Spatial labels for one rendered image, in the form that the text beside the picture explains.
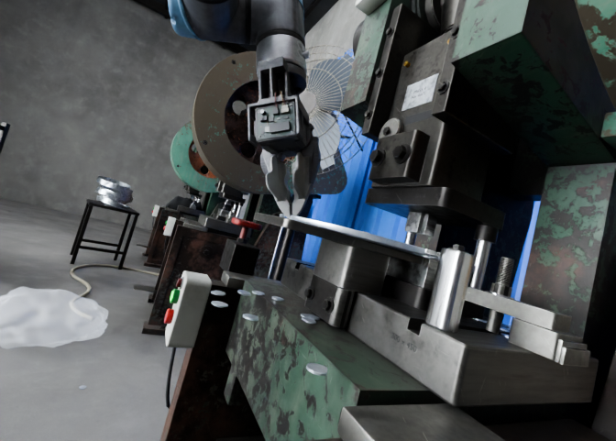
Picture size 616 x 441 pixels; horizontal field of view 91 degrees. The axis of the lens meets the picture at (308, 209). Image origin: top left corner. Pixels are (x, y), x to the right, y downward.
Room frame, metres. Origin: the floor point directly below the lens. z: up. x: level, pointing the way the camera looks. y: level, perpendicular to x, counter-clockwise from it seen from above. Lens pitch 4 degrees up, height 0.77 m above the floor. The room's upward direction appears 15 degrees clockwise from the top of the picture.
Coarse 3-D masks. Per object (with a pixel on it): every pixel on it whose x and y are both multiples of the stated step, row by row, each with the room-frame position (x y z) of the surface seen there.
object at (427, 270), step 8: (392, 264) 0.54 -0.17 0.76; (400, 264) 0.53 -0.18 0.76; (408, 264) 0.51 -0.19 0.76; (416, 264) 0.50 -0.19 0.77; (424, 264) 0.48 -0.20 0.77; (432, 264) 0.48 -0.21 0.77; (392, 272) 0.54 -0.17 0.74; (400, 272) 0.52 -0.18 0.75; (408, 272) 0.51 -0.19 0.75; (416, 272) 0.49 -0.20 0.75; (424, 272) 0.48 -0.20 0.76; (432, 272) 0.48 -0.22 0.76; (408, 280) 0.50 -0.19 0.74; (416, 280) 0.49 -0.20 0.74; (424, 280) 0.48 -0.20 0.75; (432, 280) 0.48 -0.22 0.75; (432, 288) 0.48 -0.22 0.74
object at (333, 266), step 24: (264, 216) 0.44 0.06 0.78; (336, 240) 0.40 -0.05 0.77; (360, 240) 0.42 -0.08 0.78; (336, 264) 0.47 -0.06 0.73; (360, 264) 0.45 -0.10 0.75; (384, 264) 0.47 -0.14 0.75; (312, 288) 0.51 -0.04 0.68; (336, 288) 0.45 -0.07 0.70; (360, 288) 0.45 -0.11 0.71; (336, 312) 0.44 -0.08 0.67
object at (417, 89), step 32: (448, 32) 0.50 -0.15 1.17; (416, 64) 0.55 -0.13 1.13; (416, 96) 0.53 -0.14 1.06; (384, 128) 0.56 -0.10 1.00; (416, 128) 0.51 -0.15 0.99; (448, 128) 0.46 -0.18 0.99; (384, 160) 0.52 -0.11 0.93; (416, 160) 0.48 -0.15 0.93; (448, 160) 0.47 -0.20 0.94; (480, 160) 0.50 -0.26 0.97; (480, 192) 0.51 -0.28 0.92
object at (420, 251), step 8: (280, 216) 0.47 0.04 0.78; (296, 216) 0.42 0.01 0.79; (312, 224) 0.40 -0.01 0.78; (320, 224) 0.39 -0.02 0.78; (328, 224) 0.38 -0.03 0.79; (336, 232) 0.40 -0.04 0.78; (344, 232) 0.37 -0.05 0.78; (352, 232) 0.37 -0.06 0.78; (360, 232) 0.37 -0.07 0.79; (368, 240) 0.38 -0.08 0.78; (376, 240) 0.37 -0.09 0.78; (384, 240) 0.36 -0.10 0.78; (392, 240) 0.36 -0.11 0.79; (400, 248) 0.38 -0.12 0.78; (408, 248) 0.37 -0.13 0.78; (416, 248) 0.37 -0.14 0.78; (424, 248) 0.37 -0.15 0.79; (424, 256) 0.40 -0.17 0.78; (432, 256) 0.39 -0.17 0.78
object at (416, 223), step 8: (408, 216) 0.58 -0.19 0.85; (416, 216) 0.55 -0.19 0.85; (424, 216) 0.54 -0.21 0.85; (432, 216) 0.54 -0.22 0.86; (408, 224) 0.56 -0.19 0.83; (416, 224) 0.55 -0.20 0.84; (424, 224) 0.54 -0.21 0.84; (432, 224) 0.54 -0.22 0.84; (416, 232) 0.54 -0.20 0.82; (424, 232) 0.54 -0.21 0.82; (432, 232) 0.54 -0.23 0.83
